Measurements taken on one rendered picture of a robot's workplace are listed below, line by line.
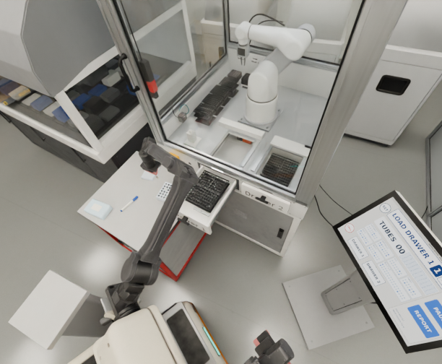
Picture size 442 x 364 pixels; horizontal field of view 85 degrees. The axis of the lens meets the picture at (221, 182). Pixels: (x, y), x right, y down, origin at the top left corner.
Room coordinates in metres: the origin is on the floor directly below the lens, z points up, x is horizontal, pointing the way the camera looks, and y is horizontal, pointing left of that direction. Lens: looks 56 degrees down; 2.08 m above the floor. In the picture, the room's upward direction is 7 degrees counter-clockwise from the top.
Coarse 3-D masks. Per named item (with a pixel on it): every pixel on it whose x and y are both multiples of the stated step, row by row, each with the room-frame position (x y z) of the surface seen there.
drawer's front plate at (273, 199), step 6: (246, 186) 0.73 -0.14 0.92; (252, 186) 0.73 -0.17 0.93; (246, 192) 0.73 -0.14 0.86; (252, 192) 0.71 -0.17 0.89; (258, 192) 0.69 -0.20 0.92; (264, 192) 0.68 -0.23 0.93; (252, 198) 0.71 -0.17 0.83; (270, 198) 0.65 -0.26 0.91; (276, 198) 0.63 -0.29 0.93; (270, 204) 0.64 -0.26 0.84; (276, 204) 0.62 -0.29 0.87; (282, 204) 0.60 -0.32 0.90; (288, 204) 0.58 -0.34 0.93; (282, 210) 0.60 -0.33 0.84
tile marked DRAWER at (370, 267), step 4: (364, 264) 0.22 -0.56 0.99; (368, 264) 0.22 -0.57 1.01; (372, 264) 0.21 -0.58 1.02; (364, 268) 0.21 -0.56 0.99; (368, 268) 0.21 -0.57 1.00; (372, 268) 0.20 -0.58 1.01; (376, 268) 0.20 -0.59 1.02; (368, 272) 0.19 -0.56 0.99; (372, 272) 0.19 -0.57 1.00; (376, 272) 0.18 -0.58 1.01; (372, 276) 0.17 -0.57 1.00; (376, 276) 0.17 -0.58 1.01; (380, 276) 0.17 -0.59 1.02; (372, 280) 0.16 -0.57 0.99; (376, 280) 0.16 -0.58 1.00; (380, 280) 0.15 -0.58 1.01; (384, 280) 0.15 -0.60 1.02; (376, 284) 0.14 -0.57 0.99; (380, 284) 0.14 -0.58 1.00
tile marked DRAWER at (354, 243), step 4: (356, 236) 0.34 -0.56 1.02; (348, 240) 0.33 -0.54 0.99; (352, 240) 0.33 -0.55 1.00; (356, 240) 0.32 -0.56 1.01; (352, 244) 0.31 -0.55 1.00; (356, 244) 0.31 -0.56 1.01; (360, 244) 0.30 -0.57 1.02; (352, 248) 0.30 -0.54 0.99; (356, 248) 0.29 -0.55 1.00; (360, 248) 0.29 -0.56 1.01; (364, 248) 0.28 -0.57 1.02; (356, 252) 0.28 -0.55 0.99; (360, 252) 0.27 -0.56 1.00; (364, 252) 0.27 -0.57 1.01; (360, 256) 0.26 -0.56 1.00; (364, 256) 0.25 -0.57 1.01
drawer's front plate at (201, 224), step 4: (180, 212) 0.62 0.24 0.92; (184, 212) 0.62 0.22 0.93; (188, 216) 0.59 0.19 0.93; (192, 216) 0.59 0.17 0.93; (188, 220) 0.60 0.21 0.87; (192, 220) 0.58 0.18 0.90; (196, 220) 0.56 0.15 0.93; (200, 220) 0.56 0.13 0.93; (196, 224) 0.56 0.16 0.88; (200, 224) 0.55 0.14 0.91; (204, 224) 0.53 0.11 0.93; (208, 224) 0.53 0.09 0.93; (200, 228) 0.55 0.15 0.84; (204, 228) 0.53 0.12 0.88; (208, 228) 0.52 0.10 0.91; (208, 232) 0.52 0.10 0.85
